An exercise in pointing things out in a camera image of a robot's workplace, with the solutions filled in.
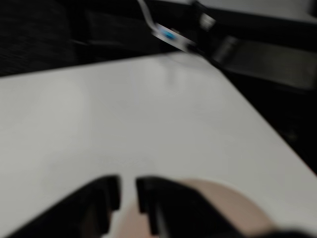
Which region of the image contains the beige paper cup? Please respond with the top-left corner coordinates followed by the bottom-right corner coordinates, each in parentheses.
top-left (108, 178), bottom-right (277, 238)

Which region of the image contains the silver connector with blue light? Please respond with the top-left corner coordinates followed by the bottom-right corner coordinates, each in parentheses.
top-left (150, 21), bottom-right (197, 54)

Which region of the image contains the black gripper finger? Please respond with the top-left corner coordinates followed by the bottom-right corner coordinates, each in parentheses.
top-left (0, 174), bottom-right (122, 238)
top-left (135, 175), bottom-right (245, 238)

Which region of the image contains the white flat cable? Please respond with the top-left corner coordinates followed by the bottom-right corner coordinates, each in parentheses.
top-left (137, 0), bottom-right (159, 28)

